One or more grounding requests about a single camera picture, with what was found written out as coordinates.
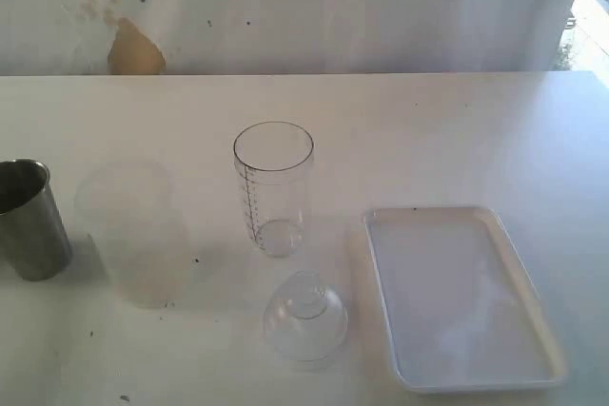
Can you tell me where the translucent plastic cup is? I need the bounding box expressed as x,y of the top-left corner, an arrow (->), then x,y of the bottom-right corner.
74,159 -> 192,308

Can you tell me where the clear dome shaker lid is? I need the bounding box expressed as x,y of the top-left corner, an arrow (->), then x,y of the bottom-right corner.
263,270 -> 349,371

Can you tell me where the white rectangular tray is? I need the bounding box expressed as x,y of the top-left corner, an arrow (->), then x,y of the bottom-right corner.
363,205 -> 567,394

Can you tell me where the stainless steel cup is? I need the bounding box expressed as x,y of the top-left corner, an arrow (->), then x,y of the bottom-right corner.
1,159 -> 72,281

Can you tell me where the clear plastic shaker cup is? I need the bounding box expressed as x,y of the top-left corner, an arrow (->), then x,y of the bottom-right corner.
233,121 -> 314,258

